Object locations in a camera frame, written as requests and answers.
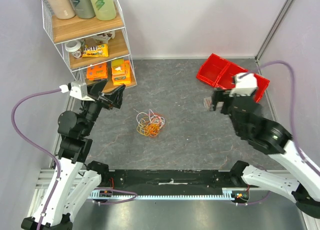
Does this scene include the left orange snack box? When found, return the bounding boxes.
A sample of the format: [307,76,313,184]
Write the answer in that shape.
[86,62,108,81]

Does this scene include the grey-green bottle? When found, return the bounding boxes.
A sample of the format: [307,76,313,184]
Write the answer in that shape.
[70,0,96,19]

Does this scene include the slotted cable duct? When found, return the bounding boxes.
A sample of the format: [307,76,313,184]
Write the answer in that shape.
[87,189,249,202]

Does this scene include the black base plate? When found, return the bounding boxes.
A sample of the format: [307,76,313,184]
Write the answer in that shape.
[98,169,247,196]

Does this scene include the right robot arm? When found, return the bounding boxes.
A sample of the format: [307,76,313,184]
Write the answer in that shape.
[210,88,320,219]

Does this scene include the right orange snack boxes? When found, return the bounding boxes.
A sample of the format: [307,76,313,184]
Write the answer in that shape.
[111,60,131,86]

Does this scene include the orange yellow cable tangle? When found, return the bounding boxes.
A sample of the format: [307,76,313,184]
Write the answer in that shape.
[135,108,166,138]

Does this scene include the red three-compartment bin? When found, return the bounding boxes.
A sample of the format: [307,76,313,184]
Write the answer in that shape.
[195,53,271,103]

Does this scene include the white wire wooden shelf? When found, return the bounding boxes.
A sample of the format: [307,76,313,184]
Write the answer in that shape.
[41,0,137,88]

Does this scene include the beige bottle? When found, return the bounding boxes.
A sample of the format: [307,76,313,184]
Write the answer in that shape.
[47,0,76,20]

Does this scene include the grey sponge packet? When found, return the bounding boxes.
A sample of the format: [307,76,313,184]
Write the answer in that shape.
[203,96,223,110]

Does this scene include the light green bottle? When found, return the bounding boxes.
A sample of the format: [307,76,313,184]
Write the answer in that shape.
[90,0,117,21]

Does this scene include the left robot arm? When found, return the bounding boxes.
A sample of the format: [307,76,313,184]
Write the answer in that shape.
[21,80,126,230]

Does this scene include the aluminium corner post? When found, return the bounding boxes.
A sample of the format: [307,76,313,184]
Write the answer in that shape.
[254,0,295,64]

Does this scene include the paper coffee cup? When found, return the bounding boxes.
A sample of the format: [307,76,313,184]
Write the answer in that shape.
[65,40,83,59]

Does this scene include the yellow candy bag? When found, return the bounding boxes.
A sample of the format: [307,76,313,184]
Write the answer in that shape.
[82,44,109,58]

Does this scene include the white snack package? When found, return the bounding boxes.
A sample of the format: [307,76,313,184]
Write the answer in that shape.
[91,30,116,45]

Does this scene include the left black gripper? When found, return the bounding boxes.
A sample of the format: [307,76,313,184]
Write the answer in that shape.
[80,78,126,135]

